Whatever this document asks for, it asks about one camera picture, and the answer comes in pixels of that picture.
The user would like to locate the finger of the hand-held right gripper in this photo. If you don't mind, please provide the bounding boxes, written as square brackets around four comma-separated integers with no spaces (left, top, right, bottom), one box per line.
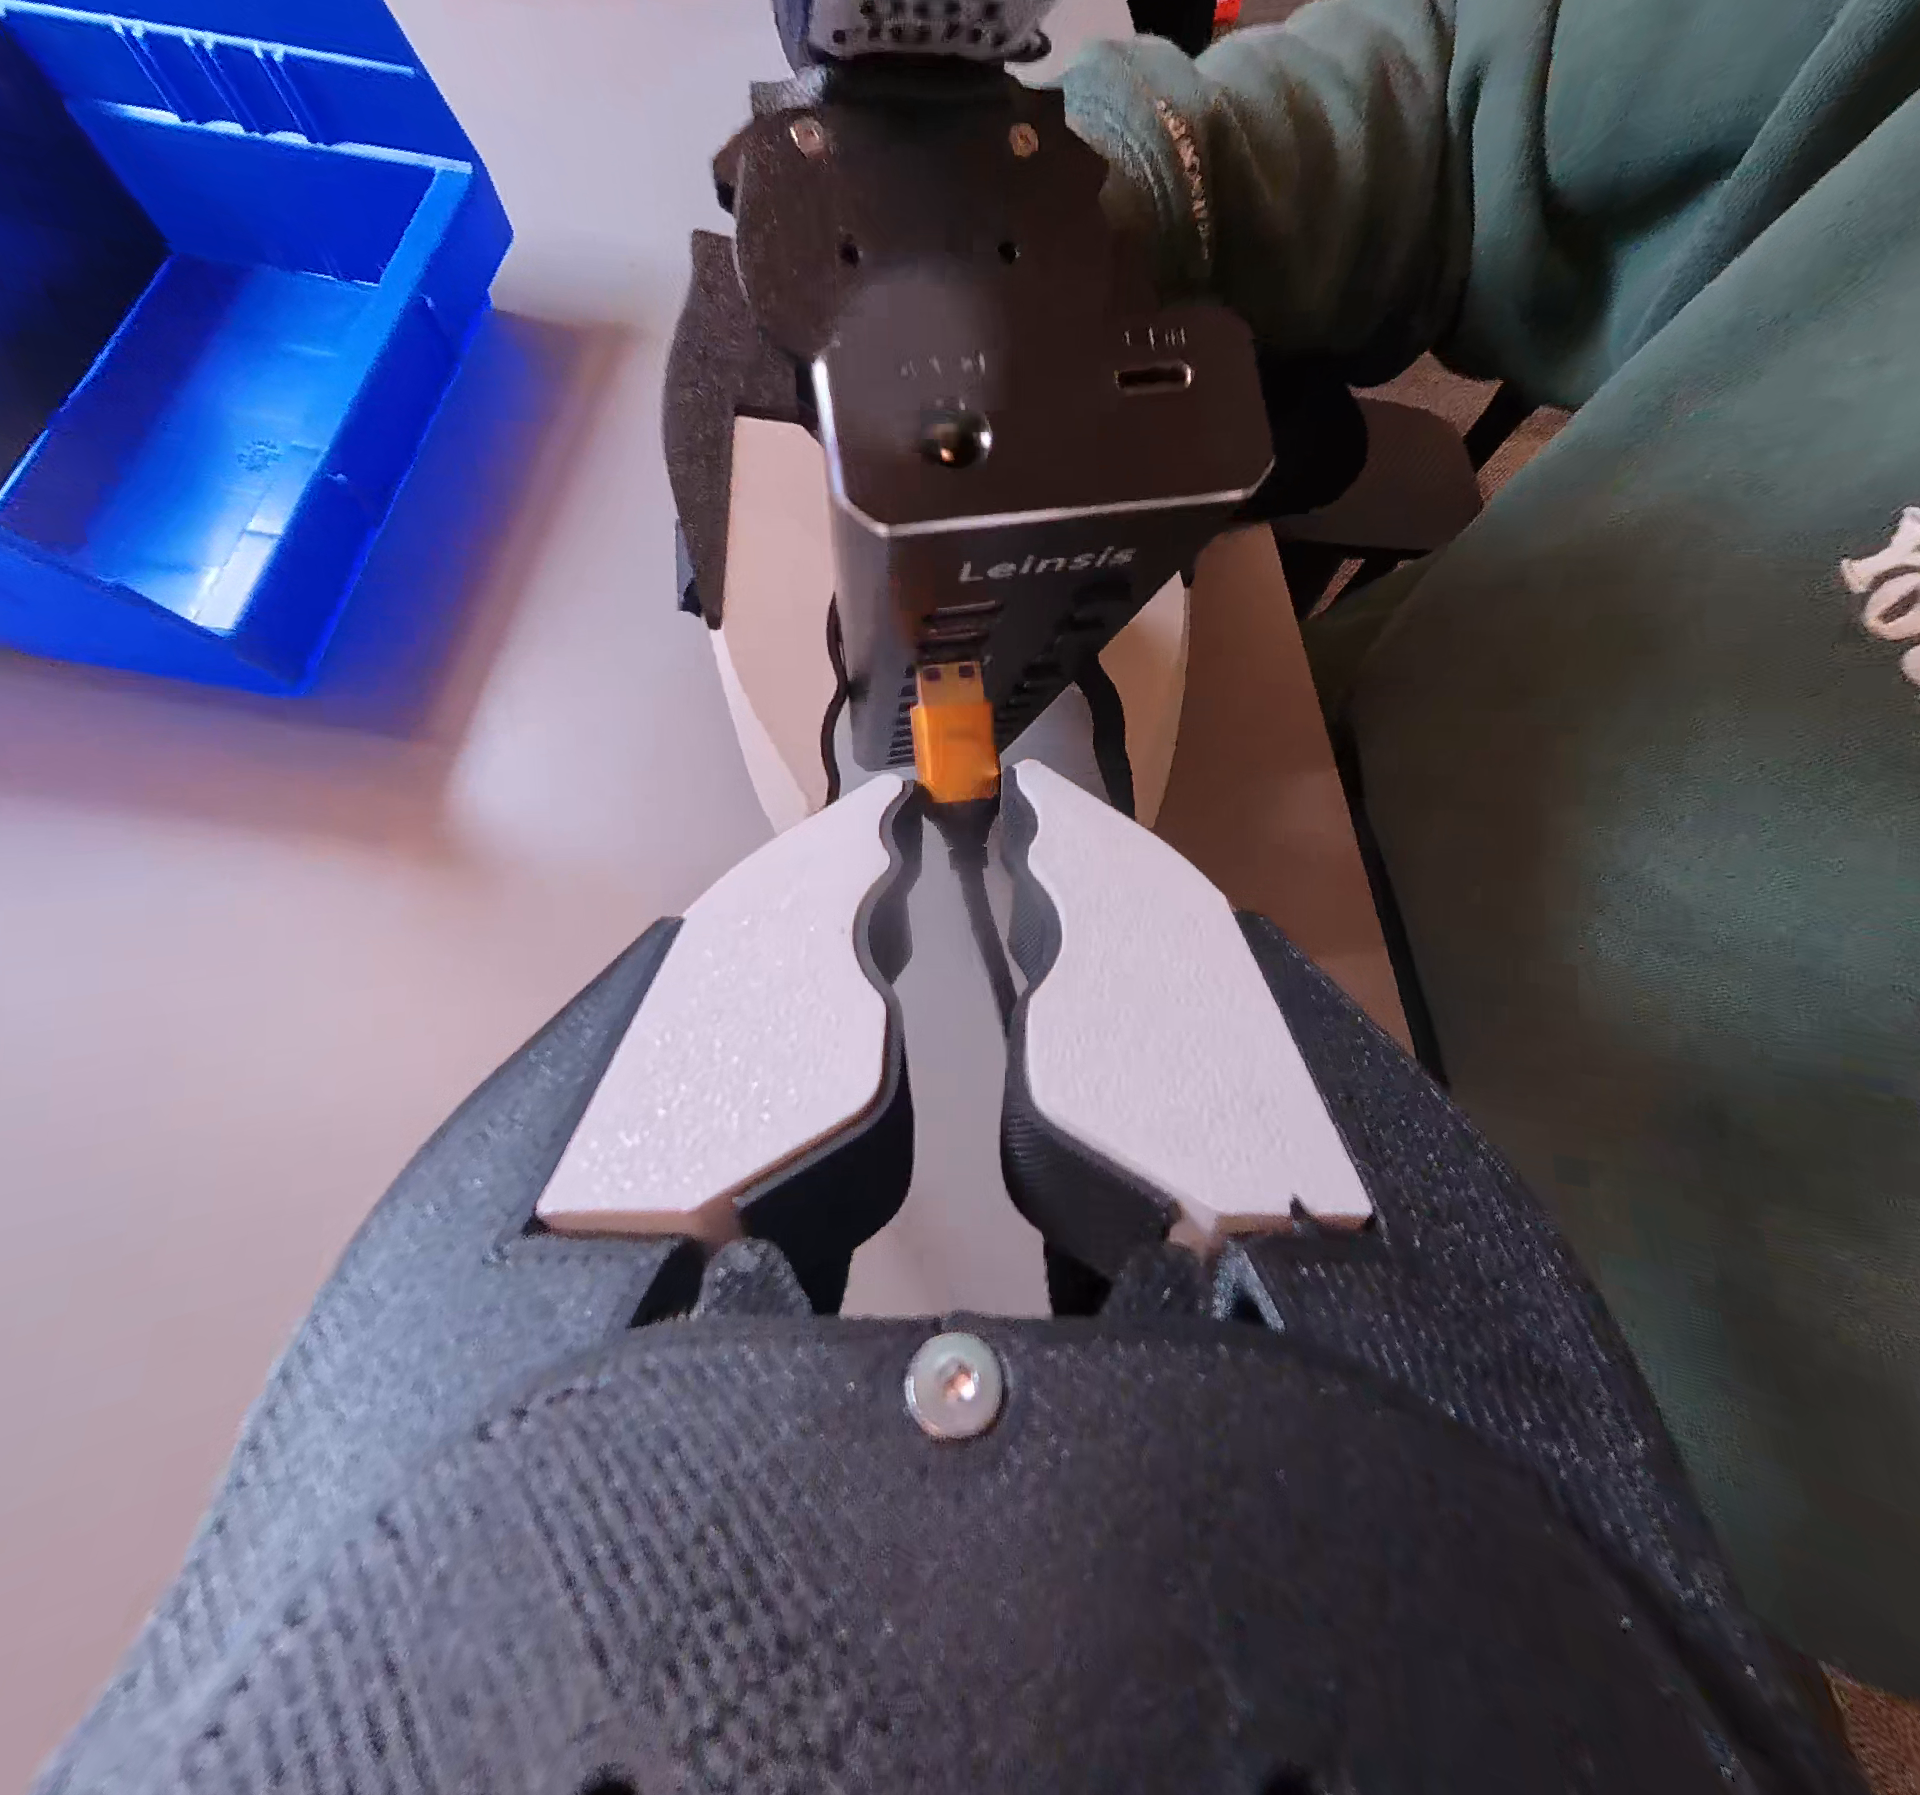
[705,422,902,837]
[1035,572,1197,830]

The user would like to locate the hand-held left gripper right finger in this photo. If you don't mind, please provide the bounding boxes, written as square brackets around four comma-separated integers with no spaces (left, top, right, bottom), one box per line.
[999,760,1382,1237]

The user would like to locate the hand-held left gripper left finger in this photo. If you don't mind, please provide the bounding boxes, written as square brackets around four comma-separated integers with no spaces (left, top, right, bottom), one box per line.
[532,774,921,1237]

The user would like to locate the black usb cable orange plugs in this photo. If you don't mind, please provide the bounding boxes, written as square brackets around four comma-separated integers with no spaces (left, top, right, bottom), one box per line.
[906,653,1028,1024]

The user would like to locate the black usb hub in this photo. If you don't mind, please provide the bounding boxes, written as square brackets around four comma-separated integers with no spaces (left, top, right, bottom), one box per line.
[809,257,1277,777]

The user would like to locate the blue plastic bin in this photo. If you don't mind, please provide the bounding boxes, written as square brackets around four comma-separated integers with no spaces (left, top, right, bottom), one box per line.
[0,0,514,699]

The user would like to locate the person's right forearm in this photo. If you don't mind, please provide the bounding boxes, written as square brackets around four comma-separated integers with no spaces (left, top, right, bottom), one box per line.
[1058,0,1920,409]

